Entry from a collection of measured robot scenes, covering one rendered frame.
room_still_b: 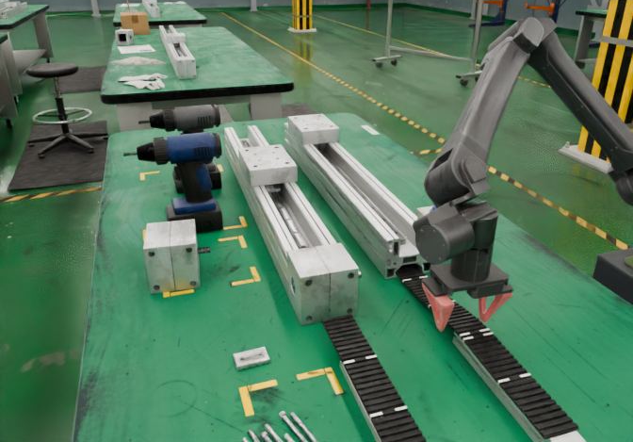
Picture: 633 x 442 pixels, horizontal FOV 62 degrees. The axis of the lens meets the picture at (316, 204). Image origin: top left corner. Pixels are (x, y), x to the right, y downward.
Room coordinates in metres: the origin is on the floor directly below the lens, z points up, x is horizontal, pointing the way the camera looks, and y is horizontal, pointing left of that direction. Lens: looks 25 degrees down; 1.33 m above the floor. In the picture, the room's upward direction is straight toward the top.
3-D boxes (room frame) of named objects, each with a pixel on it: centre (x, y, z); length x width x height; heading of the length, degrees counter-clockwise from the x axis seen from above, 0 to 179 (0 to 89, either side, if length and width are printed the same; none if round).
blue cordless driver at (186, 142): (1.06, 0.30, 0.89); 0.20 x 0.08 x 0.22; 109
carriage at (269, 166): (1.19, 0.12, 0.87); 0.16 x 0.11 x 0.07; 17
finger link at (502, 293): (0.69, -0.26, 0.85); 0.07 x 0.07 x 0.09; 17
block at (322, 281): (0.77, -0.02, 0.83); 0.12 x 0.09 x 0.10; 107
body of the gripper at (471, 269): (0.68, -0.23, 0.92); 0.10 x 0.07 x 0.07; 107
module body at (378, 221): (1.25, -0.06, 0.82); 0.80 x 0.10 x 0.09; 17
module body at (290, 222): (1.19, 0.12, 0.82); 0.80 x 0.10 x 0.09; 17
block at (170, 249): (0.86, 0.26, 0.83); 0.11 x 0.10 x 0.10; 103
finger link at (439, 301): (0.68, -0.21, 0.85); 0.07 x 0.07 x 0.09; 17
